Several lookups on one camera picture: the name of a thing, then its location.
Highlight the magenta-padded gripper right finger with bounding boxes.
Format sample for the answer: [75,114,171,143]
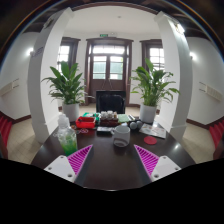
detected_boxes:
[133,144,182,187]

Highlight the black flat device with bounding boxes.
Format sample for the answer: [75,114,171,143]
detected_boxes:
[96,126,113,136]

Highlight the green box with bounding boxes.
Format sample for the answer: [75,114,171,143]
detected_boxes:
[82,112,101,122]

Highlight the printed paper leaflet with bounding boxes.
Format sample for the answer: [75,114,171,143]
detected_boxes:
[138,123,167,140]

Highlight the green cloth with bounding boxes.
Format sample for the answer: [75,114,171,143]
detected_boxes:
[117,113,131,124]

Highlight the white wall radiator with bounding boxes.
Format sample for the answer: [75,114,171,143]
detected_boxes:
[198,81,223,103]
[0,78,20,98]

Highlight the white mug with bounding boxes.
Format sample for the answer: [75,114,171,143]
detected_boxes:
[110,124,131,148]

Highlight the dark wooden double door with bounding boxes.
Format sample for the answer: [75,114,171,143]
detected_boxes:
[84,37,134,106]

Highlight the dark framed window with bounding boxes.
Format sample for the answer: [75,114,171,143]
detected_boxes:
[56,36,82,73]
[139,38,166,73]

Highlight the clear bottle with green drink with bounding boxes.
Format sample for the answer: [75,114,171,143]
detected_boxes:
[57,113,79,157]

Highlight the red carpeted staircase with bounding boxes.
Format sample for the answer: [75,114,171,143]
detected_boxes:
[209,118,224,149]
[0,114,14,148]

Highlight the potted plant in white pot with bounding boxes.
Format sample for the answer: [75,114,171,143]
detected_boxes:
[41,60,88,123]
[129,58,181,125]

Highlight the flat round red coaster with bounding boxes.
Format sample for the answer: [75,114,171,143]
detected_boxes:
[143,135,158,146]

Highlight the black chair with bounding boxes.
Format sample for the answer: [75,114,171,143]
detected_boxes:
[95,90,127,115]

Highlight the red box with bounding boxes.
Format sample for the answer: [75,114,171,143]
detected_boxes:
[75,116,97,130]

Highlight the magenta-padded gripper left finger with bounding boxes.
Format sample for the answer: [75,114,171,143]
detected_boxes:
[43,144,95,188]

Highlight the wooden tray with jars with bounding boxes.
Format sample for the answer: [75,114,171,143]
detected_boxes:
[99,110,120,127]

